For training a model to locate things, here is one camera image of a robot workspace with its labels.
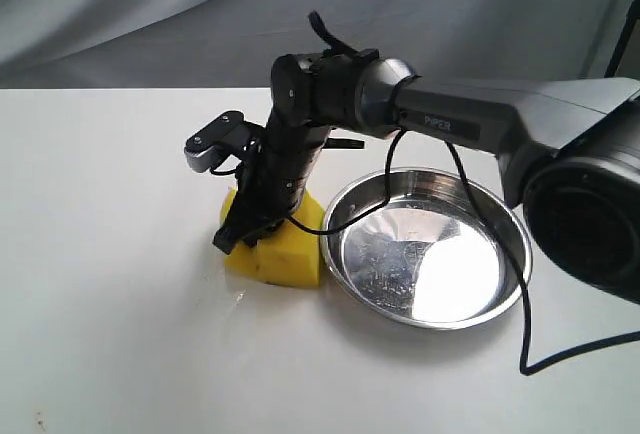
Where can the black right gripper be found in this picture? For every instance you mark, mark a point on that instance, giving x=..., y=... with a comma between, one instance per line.
x=274, y=185

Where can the yellow sponge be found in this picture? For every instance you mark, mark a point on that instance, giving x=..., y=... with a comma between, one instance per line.
x=288, y=258

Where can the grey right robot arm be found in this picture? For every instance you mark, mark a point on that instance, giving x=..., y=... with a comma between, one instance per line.
x=568, y=151

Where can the stainless steel bowl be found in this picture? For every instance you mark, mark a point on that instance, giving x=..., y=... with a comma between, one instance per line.
x=416, y=248

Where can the grey backdrop curtain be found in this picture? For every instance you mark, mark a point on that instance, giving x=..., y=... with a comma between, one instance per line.
x=232, y=43

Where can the black stand pole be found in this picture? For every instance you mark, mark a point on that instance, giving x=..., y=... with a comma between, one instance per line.
x=623, y=46

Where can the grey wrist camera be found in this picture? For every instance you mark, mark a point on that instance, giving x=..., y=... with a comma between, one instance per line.
x=229, y=134

